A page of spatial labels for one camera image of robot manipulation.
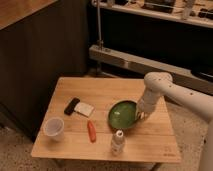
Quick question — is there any white plastic bottle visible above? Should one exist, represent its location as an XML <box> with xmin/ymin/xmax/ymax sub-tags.
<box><xmin>111</xmin><ymin>130</ymin><xmax>125</xmax><ymax>155</ymax></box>

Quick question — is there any dark wooden cabinet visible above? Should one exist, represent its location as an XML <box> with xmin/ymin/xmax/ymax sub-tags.
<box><xmin>0</xmin><ymin>0</ymin><xmax>88</xmax><ymax>140</ymax></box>

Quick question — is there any metal shelf rack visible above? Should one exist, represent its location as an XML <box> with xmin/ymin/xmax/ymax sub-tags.
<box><xmin>89</xmin><ymin>0</ymin><xmax>213</xmax><ymax>95</ymax></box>

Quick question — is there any clear plastic cup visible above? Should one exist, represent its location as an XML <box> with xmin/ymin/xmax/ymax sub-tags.
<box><xmin>43</xmin><ymin>117</ymin><xmax>64</xmax><ymax>141</ymax></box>

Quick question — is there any green ceramic bowl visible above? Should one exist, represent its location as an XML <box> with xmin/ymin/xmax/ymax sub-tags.
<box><xmin>108</xmin><ymin>100</ymin><xmax>138</xmax><ymax>130</ymax></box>

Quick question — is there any wooden table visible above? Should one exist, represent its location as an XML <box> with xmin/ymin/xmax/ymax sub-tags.
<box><xmin>31</xmin><ymin>77</ymin><xmax>181</xmax><ymax>163</ymax></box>

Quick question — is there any orange carrot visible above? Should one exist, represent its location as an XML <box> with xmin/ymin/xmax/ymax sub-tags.
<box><xmin>87</xmin><ymin>120</ymin><xmax>96</xmax><ymax>142</ymax></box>

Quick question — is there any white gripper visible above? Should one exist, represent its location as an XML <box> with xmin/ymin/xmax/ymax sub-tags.
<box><xmin>136</xmin><ymin>96</ymin><xmax>157</xmax><ymax>120</ymax></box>

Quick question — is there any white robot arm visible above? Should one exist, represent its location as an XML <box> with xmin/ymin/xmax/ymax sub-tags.
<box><xmin>135</xmin><ymin>72</ymin><xmax>213</xmax><ymax>171</ymax></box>

